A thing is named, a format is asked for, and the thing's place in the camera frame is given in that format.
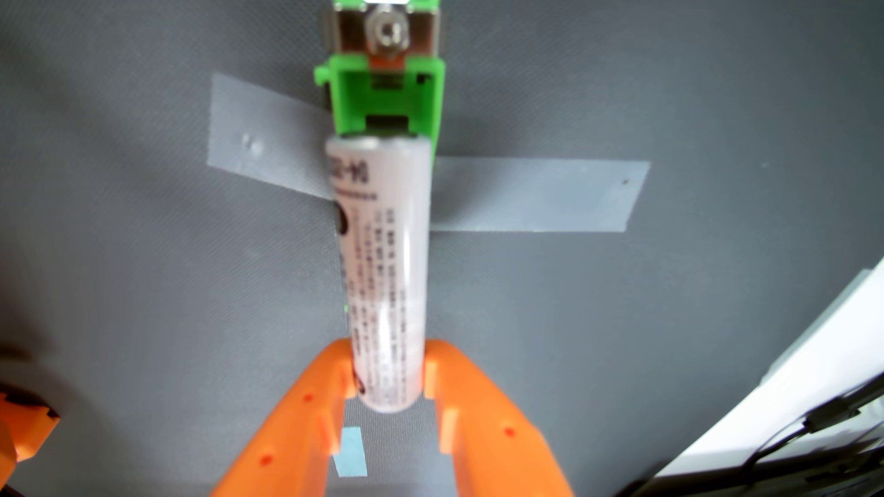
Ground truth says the dark grey table mat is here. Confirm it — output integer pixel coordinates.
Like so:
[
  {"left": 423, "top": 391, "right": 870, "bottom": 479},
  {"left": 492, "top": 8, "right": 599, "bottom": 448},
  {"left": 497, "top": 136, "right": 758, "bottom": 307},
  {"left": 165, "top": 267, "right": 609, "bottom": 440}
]
[{"left": 0, "top": 0, "right": 884, "bottom": 497}]

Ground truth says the black adapter cable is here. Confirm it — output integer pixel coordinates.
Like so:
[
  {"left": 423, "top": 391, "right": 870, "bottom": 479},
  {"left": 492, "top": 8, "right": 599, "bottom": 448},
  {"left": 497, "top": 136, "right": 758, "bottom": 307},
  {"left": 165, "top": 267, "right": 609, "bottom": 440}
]
[{"left": 746, "top": 397, "right": 857, "bottom": 477}]

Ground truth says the light blue tape strip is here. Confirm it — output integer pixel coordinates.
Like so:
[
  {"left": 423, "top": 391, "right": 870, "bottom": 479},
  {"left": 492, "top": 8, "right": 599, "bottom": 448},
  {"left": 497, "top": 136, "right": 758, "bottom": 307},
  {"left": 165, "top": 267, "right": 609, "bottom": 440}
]
[{"left": 333, "top": 427, "right": 368, "bottom": 478}]

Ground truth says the green battery holder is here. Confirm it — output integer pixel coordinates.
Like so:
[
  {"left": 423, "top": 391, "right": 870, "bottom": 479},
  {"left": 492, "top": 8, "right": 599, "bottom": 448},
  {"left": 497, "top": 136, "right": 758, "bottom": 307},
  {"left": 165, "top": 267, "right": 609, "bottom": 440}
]
[{"left": 314, "top": 0, "right": 446, "bottom": 318}]

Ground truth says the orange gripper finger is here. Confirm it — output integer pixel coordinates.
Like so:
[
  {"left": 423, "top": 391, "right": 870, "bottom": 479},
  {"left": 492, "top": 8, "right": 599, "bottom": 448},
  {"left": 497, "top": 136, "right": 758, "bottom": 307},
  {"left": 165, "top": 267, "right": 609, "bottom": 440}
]
[
  {"left": 423, "top": 338, "right": 574, "bottom": 497},
  {"left": 210, "top": 337, "right": 360, "bottom": 497}
]

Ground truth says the white cylindrical battery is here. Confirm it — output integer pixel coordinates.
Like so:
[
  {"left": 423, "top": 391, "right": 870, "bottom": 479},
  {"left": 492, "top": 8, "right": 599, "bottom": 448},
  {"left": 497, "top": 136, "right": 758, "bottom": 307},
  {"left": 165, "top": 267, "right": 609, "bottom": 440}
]
[{"left": 325, "top": 133, "right": 435, "bottom": 414}]

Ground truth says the long grey tape strip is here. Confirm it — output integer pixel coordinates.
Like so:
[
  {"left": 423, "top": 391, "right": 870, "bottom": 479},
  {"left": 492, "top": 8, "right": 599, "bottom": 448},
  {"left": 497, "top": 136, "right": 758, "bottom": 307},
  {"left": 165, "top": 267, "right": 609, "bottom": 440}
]
[{"left": 430, "top": 156, "right": 651, "bottom": 233}]

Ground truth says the black Dell laptop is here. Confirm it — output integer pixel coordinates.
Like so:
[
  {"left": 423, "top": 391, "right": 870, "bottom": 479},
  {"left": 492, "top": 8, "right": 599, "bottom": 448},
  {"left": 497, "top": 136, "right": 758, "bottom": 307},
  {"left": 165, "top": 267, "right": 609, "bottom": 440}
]
[{"left": 618, "top": 373, "right": 884, "bottom": 497}]

